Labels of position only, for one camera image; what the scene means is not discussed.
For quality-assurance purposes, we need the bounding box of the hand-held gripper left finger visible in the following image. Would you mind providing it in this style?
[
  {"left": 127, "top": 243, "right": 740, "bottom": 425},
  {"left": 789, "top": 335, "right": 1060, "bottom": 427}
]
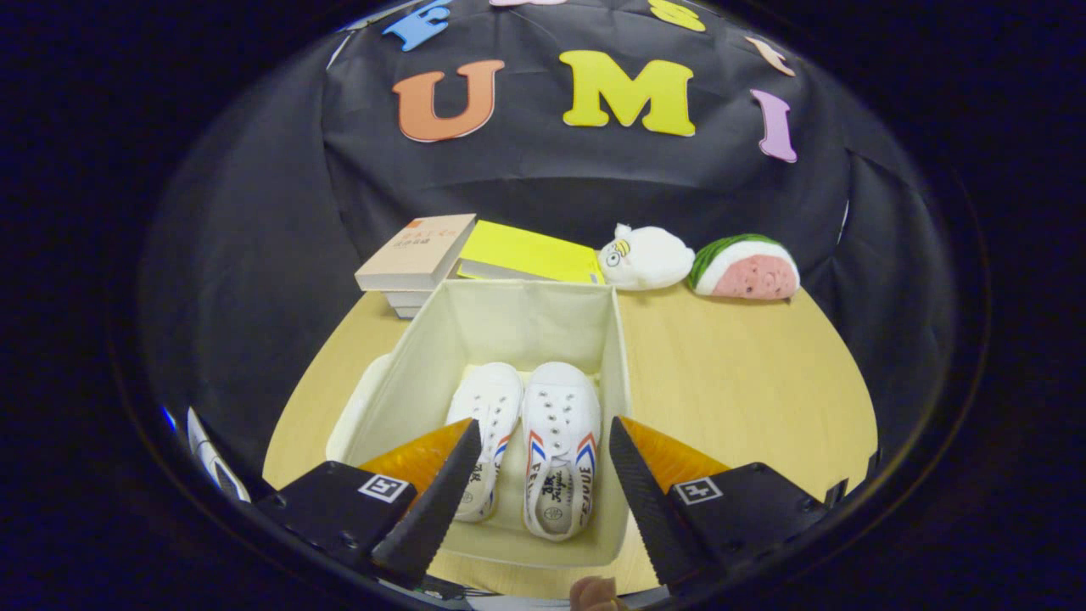
[{"left": 255, "top": 418, "right": 483, "bottom": 591}]

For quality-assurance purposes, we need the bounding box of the white canvas shoe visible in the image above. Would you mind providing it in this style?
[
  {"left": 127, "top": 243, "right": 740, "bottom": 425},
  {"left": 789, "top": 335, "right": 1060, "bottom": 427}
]
[
  {"left": 445, "top": 362, "right": 524, "bottom": 523},
  {"left": 520, "top": 362, "right": 602, "bottom": 542}
]

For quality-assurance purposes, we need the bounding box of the white plush toy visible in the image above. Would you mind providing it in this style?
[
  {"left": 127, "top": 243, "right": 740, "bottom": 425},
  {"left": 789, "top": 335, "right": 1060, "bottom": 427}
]
[{"left": 596, "top": 223, "right": 696, "bottom": 292}]

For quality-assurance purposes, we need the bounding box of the yellow book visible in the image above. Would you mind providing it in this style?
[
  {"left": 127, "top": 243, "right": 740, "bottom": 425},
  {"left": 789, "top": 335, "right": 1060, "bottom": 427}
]
[{"left": 457, "top": 220, "right": 605, "bottom": 286}]

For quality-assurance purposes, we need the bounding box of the watermelon slice plush toy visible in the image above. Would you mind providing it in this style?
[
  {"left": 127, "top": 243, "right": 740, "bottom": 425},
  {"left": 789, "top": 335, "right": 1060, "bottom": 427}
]
[{"left": 688, "top": 233, "right": 801, "bottom": 300}]

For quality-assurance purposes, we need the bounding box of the white and black device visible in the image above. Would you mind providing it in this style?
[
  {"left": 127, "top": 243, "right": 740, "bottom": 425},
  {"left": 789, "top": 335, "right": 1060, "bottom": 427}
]
[{"left": 185, "top": 406, "right": 253, "bottom": 503}]

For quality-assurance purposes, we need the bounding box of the grey book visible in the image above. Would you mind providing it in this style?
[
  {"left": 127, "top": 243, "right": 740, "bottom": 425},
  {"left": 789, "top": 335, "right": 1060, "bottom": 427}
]
[{"left": 386, "top": 289, "right": 435, "bottom": 320}]

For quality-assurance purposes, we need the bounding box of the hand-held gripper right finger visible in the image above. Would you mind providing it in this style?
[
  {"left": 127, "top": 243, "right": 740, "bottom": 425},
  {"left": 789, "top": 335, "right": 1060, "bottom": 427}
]
[{"left": 608, "top": 416, "right": 828, "bottom": 595}]

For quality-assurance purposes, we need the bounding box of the cream fabric storage box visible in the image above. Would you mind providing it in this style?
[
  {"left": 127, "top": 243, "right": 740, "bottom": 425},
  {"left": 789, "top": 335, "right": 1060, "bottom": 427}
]
[{"left": 327, "top": 278, "right": 633, "bottom": 569}]

